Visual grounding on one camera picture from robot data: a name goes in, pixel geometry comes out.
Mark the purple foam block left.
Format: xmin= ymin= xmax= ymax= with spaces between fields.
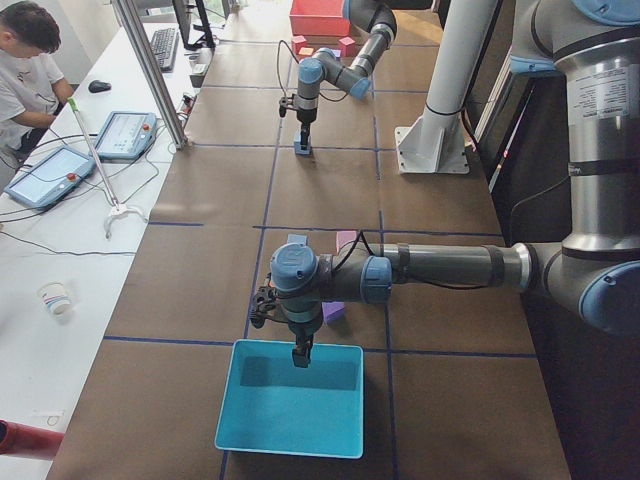
xmin=322 ymin=301 xmax=345 ymax=324

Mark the red plastic bin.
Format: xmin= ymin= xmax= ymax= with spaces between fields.
xmin=289 ymin=0 xmax=350 ymax=37

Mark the monitor stand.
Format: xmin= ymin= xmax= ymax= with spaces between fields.
xmin=172 ymin=0 xmax=216 ymax=51

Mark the blue plastic bin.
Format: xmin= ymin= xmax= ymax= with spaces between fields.
xmin=215 ymin=339 xmax=364 ymax=459

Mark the black computer mouse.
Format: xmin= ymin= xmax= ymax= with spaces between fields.
xmin=88 ymin=80 xmax=112 ymax=93

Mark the black keyboard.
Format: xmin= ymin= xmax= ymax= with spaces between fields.
xmin=150 ymin=27 xmax=178 ymax=72

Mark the white camera pole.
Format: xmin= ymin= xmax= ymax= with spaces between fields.
xmin=424 ymin=0 xmax=500 ymax=117

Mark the red foam block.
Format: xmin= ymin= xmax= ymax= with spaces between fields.
xmin=338 ymin=36 xmax=357 ymax=57
xmin=291 ymin=35 xmax=308 ymax=54

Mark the reacher grabber tool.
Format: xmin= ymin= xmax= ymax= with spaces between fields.
xmin=67 ymin=97 xmax=148 ymax=240

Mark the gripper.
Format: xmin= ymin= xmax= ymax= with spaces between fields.
xmin=288 ymin=319 xmax=320 ymax=368
xmin=296 ymin=107 xmax=318 ymax=147

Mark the aluminium frame post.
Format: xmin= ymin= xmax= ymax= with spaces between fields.
xmin=112 ymin=0 xmax=188 ymax=150

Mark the white camera pole base plate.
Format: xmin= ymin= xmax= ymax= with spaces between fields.
xmin=394 ymin=111 xmax=470 ymax=175

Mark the red foam block upper right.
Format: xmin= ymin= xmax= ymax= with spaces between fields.
xmin=291 ymin=35 xmax=308 ymax=54

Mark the teach pendant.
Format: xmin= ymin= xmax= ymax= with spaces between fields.
xmin=95 ymin=111 xmax=157 ymax=164
xmin=4 ymin=146 xmax=95 ymax=210

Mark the paper cup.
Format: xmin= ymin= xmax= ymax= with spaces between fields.
xmin=37 ymin=282 xmax=72 ymax=315

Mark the teach pendant near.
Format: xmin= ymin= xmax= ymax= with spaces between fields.
xmin=4 ymin=146 xmax=95 ymax=210

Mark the pink foam block left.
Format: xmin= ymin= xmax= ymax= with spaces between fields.
xmin=335 ymin=230 xmax=358 ymax=252

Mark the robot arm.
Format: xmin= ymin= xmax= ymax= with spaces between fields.
xmin=280 ymin=1 xmax=397 ymax=155
xmin=250 ymin=1 xmax=639 ymax=368

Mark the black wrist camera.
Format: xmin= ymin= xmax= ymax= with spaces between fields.
xmin=278 ymin=95 xmax=298 ymax=118
xmin=249 ymin=285 xmax=282 ymax=329

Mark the seated person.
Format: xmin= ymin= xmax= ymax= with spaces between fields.
xmin=1 ymin=1 xmax=74 ymax=162

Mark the red foam block lower right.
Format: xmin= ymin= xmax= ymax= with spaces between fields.
xmin=338 ymin=36 xmax=357 ymax=57

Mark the light blue block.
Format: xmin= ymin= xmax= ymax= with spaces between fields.
xmin=287 ymin=234 xmax=308 ymax=246
xmin=294 ymin=141 xmax=312 ymax=156

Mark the red cylinder object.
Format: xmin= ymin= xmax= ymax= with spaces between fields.
xmin=1 ymin=420 xmax=64 ymax=460

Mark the teach pendant far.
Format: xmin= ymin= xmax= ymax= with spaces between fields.
xmin=95 ymin=111 xmax=157 ymax=164

